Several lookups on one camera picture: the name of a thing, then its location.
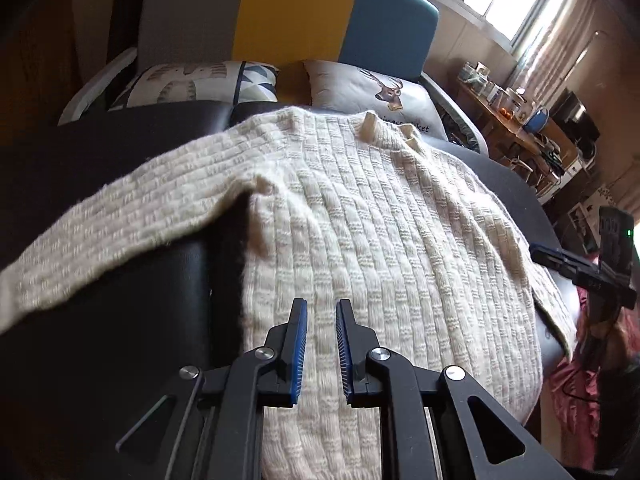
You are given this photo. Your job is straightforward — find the cream knitted sweater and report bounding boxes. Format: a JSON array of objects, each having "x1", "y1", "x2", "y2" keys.
[{"x1": 1, "y1": 108, "x2": 573, "y2": 479}]

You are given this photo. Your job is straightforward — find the zebra print pillow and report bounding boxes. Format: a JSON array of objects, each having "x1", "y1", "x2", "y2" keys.
[{"x1": 111, "y1": 61, "x2": 279, "y2": 110}]

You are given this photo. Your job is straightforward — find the beige window curtain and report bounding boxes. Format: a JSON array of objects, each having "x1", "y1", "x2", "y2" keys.
[{"x1": 508, "y1": 0, "x2": 597, "y2": 106}]

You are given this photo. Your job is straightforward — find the pink red cloth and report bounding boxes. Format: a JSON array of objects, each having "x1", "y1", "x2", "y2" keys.
[{"x1": 550, "y1": 288, "x2": 639, "y2": 479}]

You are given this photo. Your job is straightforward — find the black appliance on table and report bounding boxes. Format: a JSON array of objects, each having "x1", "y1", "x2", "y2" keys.
[{"x1": 550, "y1": 89, "x2": 600, "y2": 144}]

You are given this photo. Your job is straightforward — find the black leather ottoman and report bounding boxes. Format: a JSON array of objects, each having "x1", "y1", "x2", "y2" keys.
[{"x1": 1, "y1": 105, "x2": 577, "y2": 479}]

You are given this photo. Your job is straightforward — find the cluttered wooden side table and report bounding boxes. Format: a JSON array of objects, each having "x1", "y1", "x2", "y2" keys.
[{"x1": 456, "y1": 63, "x2": 584, "y2": 204}]

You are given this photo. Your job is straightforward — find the deer print white pillow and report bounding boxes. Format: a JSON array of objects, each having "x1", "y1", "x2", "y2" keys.
[{"x1": 304, "y1": 61, "x2": 447, "y2": 140}]

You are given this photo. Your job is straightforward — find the blue kettle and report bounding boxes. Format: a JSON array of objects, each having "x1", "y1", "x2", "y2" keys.
[{"x1": 523, "y1": 106, "x2": 549, "y2": 134}]

